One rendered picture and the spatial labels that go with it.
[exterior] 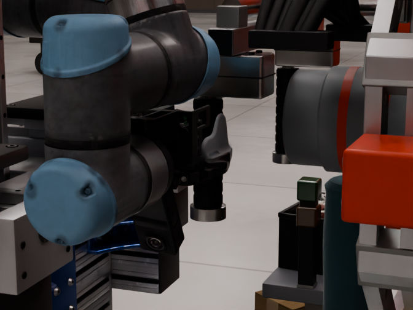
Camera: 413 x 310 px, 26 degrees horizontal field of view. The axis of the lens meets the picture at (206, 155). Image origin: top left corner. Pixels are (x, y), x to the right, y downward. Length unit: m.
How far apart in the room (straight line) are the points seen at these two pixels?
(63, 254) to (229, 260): 2.18
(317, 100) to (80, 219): 0.48
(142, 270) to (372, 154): 0.78
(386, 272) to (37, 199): 0.38
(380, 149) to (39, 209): 0.31
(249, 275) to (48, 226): 2.39
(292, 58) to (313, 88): 0.21
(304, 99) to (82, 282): 0.52
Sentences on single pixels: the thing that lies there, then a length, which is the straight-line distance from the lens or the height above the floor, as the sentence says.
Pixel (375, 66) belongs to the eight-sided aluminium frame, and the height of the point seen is 0.95.
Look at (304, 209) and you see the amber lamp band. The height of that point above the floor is 0.61.
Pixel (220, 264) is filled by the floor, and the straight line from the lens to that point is 3.23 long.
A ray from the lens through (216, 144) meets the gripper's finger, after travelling 1.01.
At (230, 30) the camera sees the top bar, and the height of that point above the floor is 0.98.
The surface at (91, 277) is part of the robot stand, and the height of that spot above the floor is 0.55.
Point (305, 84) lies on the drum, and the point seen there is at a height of 0.90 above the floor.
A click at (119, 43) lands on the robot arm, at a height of 0.98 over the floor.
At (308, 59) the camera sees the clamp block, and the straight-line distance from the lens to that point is 1.35.
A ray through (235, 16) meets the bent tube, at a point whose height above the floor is 0.99.
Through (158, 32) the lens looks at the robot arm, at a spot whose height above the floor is 0.99.
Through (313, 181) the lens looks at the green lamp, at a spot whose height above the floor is 0.66.
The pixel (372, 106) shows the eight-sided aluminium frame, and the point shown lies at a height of 0.91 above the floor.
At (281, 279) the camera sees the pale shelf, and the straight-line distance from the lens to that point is 1.77.
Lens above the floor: 1.05
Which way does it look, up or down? 12 degrees down
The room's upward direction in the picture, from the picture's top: straight up
